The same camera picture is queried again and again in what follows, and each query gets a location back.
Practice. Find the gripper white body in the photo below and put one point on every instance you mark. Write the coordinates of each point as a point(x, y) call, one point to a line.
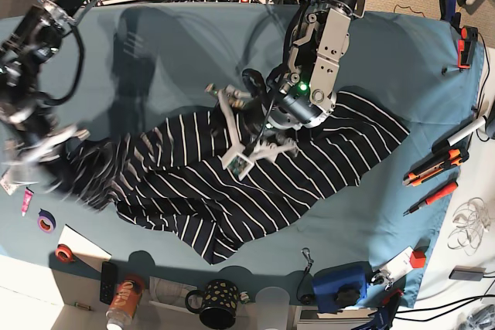
point(234, 159)
point(31, 157)

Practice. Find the navy white striped t-shirt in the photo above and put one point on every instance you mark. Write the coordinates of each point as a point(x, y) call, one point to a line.
point(171, 179)

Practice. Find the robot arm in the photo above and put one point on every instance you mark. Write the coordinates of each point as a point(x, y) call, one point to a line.
point(298, 93)
point(26, 110)

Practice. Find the clear plastic blister pack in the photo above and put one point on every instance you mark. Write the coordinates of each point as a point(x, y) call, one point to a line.
point(9, 187)

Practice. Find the pink glue tube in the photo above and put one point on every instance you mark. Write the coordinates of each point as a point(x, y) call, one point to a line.
point(28, 194)

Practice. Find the purple tape roll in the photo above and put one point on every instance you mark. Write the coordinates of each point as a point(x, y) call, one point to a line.
point(46, 222)

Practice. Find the orange tape roll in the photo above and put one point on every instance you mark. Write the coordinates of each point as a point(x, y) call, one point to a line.
point(64, 254)

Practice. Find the white paper sheet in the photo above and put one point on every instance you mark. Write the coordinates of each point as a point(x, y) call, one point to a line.
point(82, 247)

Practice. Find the black remote control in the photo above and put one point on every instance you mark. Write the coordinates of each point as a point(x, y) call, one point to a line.
point(109, 278)

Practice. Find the teal table cloth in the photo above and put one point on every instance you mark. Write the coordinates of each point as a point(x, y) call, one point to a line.
point(147, 61)

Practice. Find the black mug gold leaves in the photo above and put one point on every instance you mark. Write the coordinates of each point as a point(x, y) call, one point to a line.
point(216, 304)

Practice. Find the translucent plastic cup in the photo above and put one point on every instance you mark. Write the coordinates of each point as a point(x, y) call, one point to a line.
point(271, 306)

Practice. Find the blue box with knob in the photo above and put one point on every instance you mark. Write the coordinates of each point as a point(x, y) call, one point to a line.
point(340, 288)

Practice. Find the orange drink can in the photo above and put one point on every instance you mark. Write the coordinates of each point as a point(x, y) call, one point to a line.
point(125, 303)

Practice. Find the orange black utility knife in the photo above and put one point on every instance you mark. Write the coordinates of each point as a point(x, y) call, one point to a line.
point(436, 165)

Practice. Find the white card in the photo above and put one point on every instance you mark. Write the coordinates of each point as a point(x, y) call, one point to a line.
point(398, 266)

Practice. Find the black white marker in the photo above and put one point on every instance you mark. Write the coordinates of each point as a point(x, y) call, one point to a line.
point(459, 135)

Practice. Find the small red cube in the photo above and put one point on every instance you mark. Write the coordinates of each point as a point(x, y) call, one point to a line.
point(417, 259)

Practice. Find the grey flat device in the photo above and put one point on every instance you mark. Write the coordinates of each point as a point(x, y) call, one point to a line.
point(467, 274)

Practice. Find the red black clamp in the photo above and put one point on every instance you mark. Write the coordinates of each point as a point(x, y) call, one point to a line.
point(466, 47)

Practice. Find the orange handled screwdriver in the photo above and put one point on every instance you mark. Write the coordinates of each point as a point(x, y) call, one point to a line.
point(446, 190)

